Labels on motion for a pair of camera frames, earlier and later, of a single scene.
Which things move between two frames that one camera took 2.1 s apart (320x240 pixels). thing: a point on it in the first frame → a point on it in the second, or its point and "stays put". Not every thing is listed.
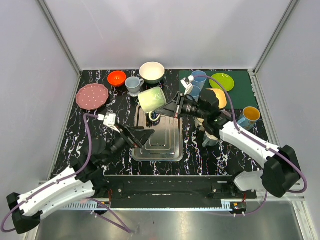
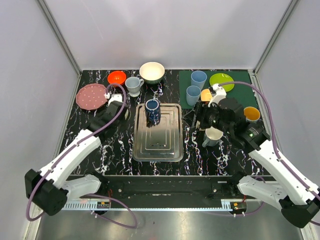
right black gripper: [175, 107] → [201, 110]
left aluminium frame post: [59, 34] stays put
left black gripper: [131, 140] → [122, 111]
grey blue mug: [209, 140] stays put
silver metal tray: [166, 144] stays put
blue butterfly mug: [250, 115] stays put
